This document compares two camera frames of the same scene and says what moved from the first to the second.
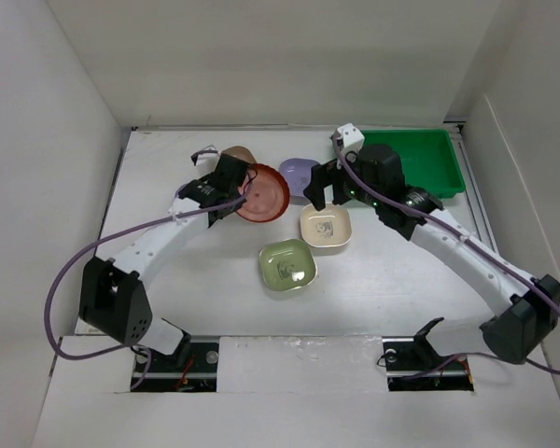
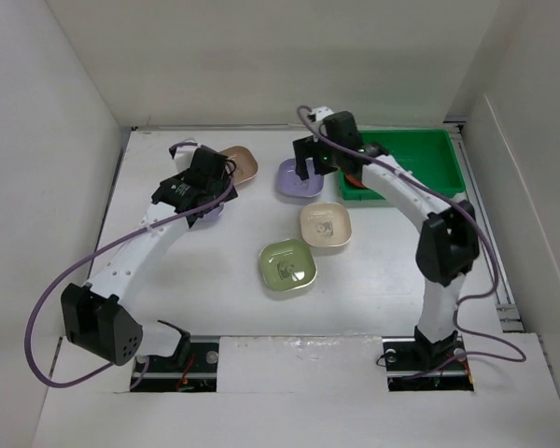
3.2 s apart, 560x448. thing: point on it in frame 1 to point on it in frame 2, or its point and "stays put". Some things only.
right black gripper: (322, 175) to (309, 147)
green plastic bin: (430, 158) stays put
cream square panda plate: (330, 227) stays put
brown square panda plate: (240, 152) stays put
